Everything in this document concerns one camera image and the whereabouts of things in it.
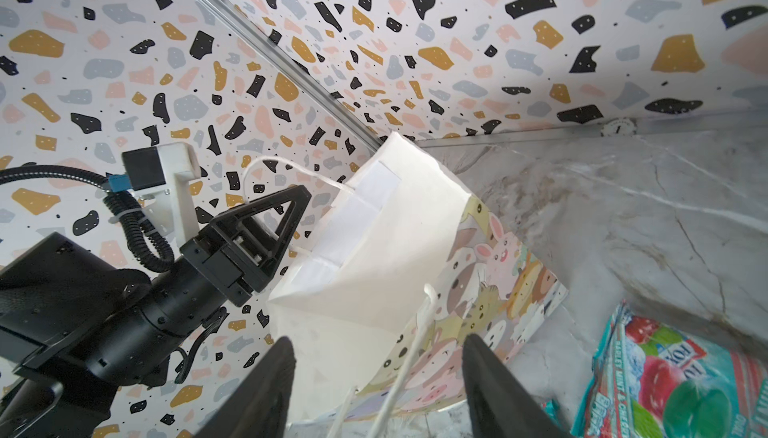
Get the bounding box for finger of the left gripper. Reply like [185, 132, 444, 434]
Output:
[212, 186, 311, 276]

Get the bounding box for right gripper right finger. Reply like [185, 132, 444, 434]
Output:
[462, 334, 569, 438]

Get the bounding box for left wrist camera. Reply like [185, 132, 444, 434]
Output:
[107, 143, 201, 246]

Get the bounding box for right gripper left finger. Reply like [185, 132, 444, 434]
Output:
[195, 337, 296, 438]

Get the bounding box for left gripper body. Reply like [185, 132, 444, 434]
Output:
[83, 218, 279, 387]

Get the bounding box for black corrugated cable conduit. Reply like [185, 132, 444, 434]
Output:
[0, 164, 178, 274]

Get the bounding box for white paper bag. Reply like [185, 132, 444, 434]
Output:
[266, 134, 567, 425]

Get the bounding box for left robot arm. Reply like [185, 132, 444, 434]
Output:
[1, 186, 311, 437]

